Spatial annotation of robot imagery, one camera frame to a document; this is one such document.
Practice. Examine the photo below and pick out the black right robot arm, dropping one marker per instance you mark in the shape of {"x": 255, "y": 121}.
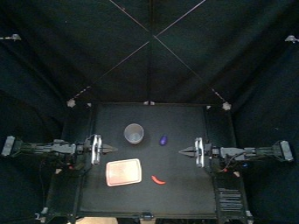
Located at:
{"x": 244, "y": 151}

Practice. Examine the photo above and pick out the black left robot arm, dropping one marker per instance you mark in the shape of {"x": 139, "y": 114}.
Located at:
{"x": 58, "y": 148}

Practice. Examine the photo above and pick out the purple toy eggplant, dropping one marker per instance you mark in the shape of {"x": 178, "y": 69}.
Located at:
{"x": 163, "y": 140}

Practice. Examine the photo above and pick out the pink square plate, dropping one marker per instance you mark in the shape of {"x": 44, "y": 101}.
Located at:
{"x": 123, "y": 172}

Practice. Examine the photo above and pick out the clear plastic cup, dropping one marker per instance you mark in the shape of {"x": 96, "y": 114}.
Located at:
{"x": 134, "y": 133}

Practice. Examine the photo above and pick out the red toy chili pepper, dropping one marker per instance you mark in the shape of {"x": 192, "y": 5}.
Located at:
{"x": 156, "y": 180}

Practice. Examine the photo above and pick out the white printed label sticker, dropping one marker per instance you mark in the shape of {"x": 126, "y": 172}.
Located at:
{"x": 230, "y": 201}

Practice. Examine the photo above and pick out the black table edge clamp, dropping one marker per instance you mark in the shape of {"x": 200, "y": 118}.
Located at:
{"x": 146, "y": 216}

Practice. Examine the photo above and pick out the silver table corner clamp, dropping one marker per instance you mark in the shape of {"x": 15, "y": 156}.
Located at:
{"x": 248, "y": 217}
{"x": 42, "y": 215}

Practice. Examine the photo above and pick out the silver frame corner bracket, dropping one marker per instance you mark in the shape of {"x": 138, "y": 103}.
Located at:
{"x": 71, "y": 103}
{"x": 226, "y": 106}

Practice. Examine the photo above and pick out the small silver frame bracket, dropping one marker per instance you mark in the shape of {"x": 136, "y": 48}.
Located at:
{"x": 148, "y": 102}

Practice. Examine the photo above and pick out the silver wall frame bracket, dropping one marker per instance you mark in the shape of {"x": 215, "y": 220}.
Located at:
{"x": 14, "y": 37}
{"x": 291, "y": 38}

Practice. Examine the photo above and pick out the thin diagonal frame brace rod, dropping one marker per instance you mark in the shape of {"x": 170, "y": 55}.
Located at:
{"x": 132, "y": 18}
{"x": 179, "y": 18}

